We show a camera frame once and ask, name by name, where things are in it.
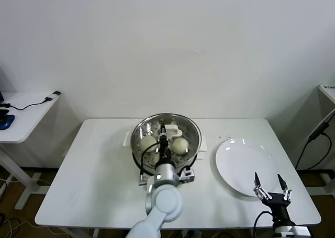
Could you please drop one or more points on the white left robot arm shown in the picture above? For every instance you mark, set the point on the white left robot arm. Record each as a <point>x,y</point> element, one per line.
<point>165,204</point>

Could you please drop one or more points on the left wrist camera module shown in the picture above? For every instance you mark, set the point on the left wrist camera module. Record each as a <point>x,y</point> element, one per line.
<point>188,175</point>

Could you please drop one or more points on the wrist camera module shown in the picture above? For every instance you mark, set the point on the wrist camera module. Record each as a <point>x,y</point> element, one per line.
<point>188,175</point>
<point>298,232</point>

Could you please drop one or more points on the white electric cooker pot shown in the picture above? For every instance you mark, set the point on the white electric cooker pot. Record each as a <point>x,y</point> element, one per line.
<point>199,157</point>

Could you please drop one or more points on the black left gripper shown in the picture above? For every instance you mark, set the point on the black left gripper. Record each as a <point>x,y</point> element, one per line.
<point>165,154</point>

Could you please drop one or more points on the white side desk with legs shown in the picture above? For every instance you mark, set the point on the white side desk with legs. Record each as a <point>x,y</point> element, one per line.
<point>26,117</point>

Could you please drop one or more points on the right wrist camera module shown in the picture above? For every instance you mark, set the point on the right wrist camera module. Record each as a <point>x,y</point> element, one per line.
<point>298,232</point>

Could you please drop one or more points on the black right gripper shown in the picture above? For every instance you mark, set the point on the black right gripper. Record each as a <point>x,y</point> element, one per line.
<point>278,206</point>

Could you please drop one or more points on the blue device stand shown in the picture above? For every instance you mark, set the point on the blue device stand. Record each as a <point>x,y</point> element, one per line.
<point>6,121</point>

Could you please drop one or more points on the stainless steel steamer basket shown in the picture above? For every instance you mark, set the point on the stainless steel steamer basket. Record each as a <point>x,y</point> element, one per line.
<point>195,149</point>

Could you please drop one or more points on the white round plate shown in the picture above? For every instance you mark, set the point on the white round plate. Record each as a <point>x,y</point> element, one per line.
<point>240,164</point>

